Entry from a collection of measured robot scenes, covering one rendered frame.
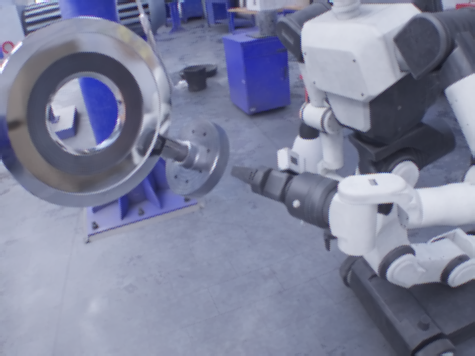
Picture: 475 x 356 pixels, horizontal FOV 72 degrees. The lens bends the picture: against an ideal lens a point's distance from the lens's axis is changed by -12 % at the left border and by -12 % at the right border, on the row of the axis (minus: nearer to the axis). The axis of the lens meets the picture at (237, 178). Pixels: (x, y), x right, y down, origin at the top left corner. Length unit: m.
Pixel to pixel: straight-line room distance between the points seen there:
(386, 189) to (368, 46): 0.30
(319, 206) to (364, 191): 0.09
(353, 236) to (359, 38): 0.38
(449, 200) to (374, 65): 0.30
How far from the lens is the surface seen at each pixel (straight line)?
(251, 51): 3.44
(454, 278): 1.49
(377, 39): 0.74
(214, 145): 0.85
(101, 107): 2.22
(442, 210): 0.63
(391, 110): 0.83
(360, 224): 0.59
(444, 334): 1.45
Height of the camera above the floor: 1.30
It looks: 30 degrees down
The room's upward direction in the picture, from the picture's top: 8 degrees counter-clockwise
